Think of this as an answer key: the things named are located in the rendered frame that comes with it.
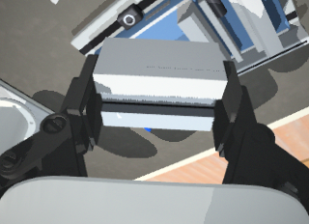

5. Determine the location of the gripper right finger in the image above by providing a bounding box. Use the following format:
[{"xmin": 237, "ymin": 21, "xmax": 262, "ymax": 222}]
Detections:
[{"xmin": 212, "ymin": 61, "xmax": 309, "ymax": 215}]

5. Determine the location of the white flat bar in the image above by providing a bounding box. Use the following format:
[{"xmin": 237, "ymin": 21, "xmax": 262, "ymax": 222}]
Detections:
[{"xmin": 198, "ymin": 0, "xmax": 243, "ymax": 63}]

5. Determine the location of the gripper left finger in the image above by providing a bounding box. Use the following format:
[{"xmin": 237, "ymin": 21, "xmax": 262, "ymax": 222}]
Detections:
[{"xmin": 0, "ymin": 54, "xmax": 103, "ymax": 199}]

